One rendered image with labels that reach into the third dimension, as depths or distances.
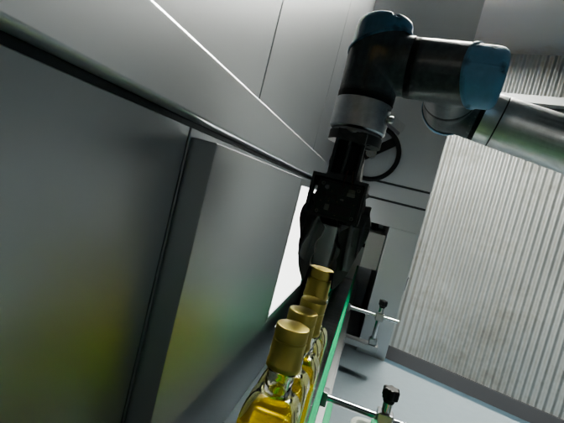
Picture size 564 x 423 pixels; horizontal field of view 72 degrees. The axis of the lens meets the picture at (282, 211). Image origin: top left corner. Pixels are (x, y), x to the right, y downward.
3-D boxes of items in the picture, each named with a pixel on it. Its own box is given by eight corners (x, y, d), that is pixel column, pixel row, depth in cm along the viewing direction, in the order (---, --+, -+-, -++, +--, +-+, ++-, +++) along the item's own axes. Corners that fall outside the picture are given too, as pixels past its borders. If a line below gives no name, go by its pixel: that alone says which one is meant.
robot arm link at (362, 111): (339, 105, 57) (395, 116, 55) (331, 136, 57) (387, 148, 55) (333, 90, 50) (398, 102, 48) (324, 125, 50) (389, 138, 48)
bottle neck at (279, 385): (267, 377, 41) (278, 334, 41) (294, 387, 41) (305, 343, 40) (259, 390, 38) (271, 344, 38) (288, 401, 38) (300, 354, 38)
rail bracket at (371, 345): (335, 352, 134) (352, 289, 133) (383, 368, 130) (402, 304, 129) (333, 357, 129) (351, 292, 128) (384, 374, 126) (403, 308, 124)
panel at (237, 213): (291, 284, 130) (317, 185, 128) (300, 287, 129) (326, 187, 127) (118, 444, 42) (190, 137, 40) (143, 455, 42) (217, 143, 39)
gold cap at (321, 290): (305, 291, 58) (312, 263, 58) (328, 298, 58) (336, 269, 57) (300, 296, 55) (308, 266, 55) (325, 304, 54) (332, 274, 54)
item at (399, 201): (337, 208, 220) (379, 51, 214) (405, 226, 212) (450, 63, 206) (321, 209, 152) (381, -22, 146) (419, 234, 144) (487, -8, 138)
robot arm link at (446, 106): (501, 71, 53) (419, 61, 57) (519, 31, 43) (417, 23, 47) (485, 127, 54) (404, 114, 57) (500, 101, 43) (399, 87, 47)
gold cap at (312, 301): (295, 323, 53) (304, 292, 53) (321, 331, 52) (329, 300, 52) (289, 331, 49) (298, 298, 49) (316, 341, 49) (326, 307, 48)
